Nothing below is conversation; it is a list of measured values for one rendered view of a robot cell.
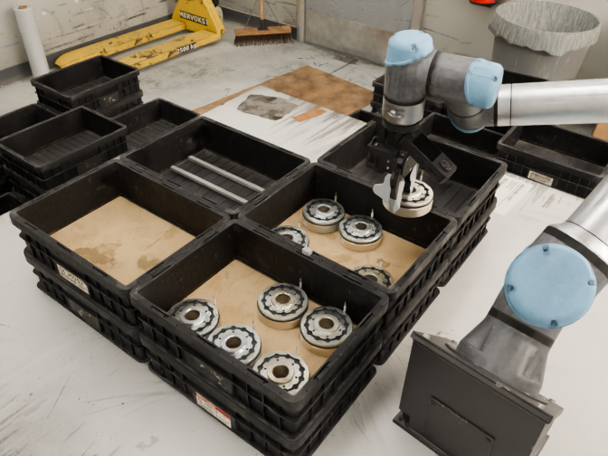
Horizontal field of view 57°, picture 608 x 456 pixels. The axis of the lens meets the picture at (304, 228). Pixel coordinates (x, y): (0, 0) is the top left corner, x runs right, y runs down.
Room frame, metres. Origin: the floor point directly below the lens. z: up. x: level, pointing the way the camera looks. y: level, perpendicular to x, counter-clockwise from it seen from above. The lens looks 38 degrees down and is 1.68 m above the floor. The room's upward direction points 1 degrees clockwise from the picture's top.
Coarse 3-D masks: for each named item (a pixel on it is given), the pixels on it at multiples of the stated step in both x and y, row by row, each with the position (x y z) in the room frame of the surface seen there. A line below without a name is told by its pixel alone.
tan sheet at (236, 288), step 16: (224, 272) 0.91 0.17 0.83; (240, 272) 0.91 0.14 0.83; (256, 272) 0.91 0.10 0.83; (208, 288) 0.86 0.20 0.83; (224, 288) 0.86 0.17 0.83; (240, 288) 0.86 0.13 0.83; (256, 288) 0.86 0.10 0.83; (224, 304) 0.81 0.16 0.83; (240, 304) 0.81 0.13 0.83; (256, 304) 0.82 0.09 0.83; (224, 320) 0.77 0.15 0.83; (240, 320) 0.77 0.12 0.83; (256, 320) 0.77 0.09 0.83; (272, 336) 0.73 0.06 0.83; (288, 336) 0.73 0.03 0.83; (304, 352) 0.69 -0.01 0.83
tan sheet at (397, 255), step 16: (288, 224) 1.09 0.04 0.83; (320, 240) 1.03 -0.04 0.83; (336, 240) 1.03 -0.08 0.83; (384, 240) 1.04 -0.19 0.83; (400, 240) 1.04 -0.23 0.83; (336, 256) 0.97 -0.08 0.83; (352, 256) 0.97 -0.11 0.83; (368, 256) 0.98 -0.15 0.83; (384, 256) 0.98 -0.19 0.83; (400, 256) 0.98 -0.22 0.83; (416, 256) 0.98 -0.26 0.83; (400, 272) 0.92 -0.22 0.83
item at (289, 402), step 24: (168, 264) 0.82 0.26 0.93; (144, 288) 0.76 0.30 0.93; (360, 288) 0.77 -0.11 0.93; (144, 312) 0.71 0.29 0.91; (384, 312) 0.73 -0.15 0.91; (192, 336) 0.64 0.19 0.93; (360, 336) 0.66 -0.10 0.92; (216, 360) 0.60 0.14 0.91; (336, 360) 0.60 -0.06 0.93; (264, 384) 0.55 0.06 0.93; (312, 384) 0.55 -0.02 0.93; (288, 408) 0.51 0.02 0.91
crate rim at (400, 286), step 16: (352, 176) 1.15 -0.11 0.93; (272, 192) 1.08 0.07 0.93; (256, 208) 1.02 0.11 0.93; (256, 224) 0.96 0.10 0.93; (448, 224) 0.97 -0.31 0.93; (288, 240) 0.91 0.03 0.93; (320, 256) 0.86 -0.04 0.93; (432, 256) 0.89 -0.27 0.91; (352, 272) 0.81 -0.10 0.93; (416, 272) 0.83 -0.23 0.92; (384, 288) 0.77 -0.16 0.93; (400, 288) 0.77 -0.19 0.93
